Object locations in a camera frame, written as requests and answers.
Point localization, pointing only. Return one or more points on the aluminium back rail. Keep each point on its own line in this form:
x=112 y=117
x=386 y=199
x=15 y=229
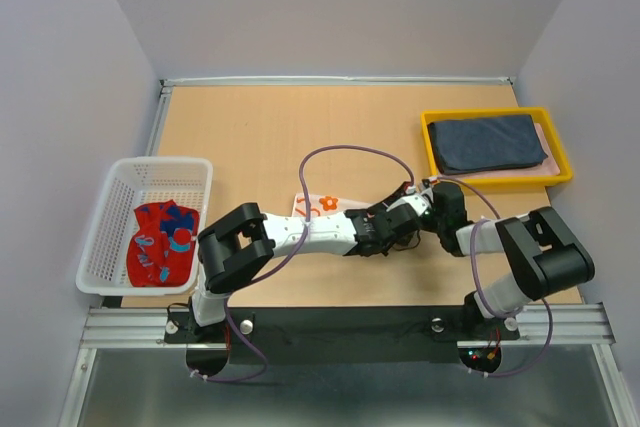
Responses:
x=336 y=80

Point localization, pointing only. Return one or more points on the aluminium front rail frame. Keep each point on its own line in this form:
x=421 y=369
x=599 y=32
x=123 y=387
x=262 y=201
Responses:
x=142 y=328

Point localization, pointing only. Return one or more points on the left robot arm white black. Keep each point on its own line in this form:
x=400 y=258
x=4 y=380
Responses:
x=234 y=249

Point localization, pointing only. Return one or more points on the aluminium left side rail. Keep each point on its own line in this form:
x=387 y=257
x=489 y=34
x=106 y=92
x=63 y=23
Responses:
x=159 y=120

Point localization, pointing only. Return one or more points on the dark blue-grey towel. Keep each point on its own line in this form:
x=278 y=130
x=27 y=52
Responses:
x=485 y=144

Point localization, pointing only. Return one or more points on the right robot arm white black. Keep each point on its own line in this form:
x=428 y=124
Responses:
x=543 y=254

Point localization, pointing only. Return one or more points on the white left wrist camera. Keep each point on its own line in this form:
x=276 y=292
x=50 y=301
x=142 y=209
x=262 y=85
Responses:
x=419 y=197

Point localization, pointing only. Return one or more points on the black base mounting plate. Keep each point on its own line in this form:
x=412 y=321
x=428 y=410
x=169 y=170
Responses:
x=340 y=335

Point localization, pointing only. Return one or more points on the red patterned towel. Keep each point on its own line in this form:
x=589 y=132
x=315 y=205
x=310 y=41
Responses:
x=161 y=251

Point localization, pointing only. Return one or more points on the aluminium rail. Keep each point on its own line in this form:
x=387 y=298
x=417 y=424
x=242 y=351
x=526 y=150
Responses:
x=336 y=80
x=159 y=120

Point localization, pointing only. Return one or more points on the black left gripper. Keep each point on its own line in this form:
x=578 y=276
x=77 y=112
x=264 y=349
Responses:
x=382 y=208

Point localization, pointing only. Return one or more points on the pink folded towel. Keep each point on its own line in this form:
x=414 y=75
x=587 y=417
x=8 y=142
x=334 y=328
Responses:
x=548 y=167

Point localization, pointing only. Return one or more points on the yellow plastic tray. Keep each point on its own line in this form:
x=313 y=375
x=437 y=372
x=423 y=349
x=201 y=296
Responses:
x=538 y=114

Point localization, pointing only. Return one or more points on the orange white patterned towel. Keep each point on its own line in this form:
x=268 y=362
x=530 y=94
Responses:
x=323 y=205

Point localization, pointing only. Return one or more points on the white plastic basket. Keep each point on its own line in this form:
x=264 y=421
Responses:
x=130 y=183

